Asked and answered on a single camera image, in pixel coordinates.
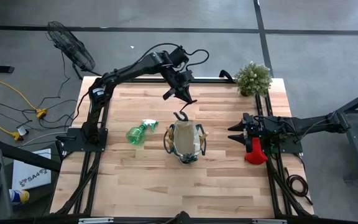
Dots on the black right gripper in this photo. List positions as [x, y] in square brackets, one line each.
[252, 129]

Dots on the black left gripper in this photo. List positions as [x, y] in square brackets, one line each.
[180, 79]

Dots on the cream canvas green-trimmed garden bag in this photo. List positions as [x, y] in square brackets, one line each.
[185, 140]

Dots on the green plastic spray bottle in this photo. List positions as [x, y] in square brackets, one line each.
[138, 133]

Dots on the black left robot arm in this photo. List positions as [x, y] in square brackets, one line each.
[126, 71]

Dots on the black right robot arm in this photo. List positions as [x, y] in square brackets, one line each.
[306, 124]

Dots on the red cloth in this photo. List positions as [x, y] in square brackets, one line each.
[255, 154]

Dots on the small potted green plant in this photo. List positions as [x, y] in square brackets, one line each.
[253, 79]

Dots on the black floor fan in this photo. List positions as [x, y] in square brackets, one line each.
[70, 46]

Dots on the person's shoe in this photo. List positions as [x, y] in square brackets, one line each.
[20, 196]

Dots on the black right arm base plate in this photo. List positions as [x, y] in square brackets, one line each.
[291, 148]

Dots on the black diagonal frame brace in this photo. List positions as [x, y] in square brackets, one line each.
[286, 186]
[79, 186]

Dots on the black table-level camera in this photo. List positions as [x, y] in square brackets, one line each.
[182, 217]

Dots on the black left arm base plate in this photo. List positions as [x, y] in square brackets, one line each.
[73, 143]

